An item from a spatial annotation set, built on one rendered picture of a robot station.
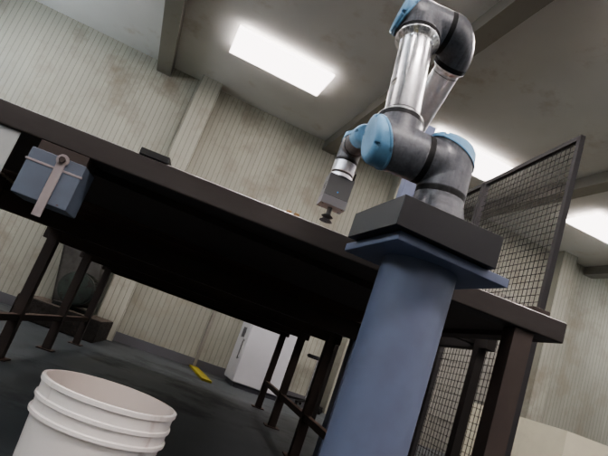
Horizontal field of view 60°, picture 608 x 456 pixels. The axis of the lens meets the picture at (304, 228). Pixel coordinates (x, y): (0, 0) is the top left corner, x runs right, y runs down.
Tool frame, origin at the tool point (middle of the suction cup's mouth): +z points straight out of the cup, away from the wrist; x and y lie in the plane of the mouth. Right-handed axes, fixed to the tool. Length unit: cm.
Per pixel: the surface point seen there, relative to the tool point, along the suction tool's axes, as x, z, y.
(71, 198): 28, 26, 66
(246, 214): 27.9, 14.0, 25.3
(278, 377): -507, 73, -106
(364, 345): 54, 36, -6
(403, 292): 58, 24, -10
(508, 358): 29, 24, -55
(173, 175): 27, 11, 46
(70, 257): -510, 23, 181
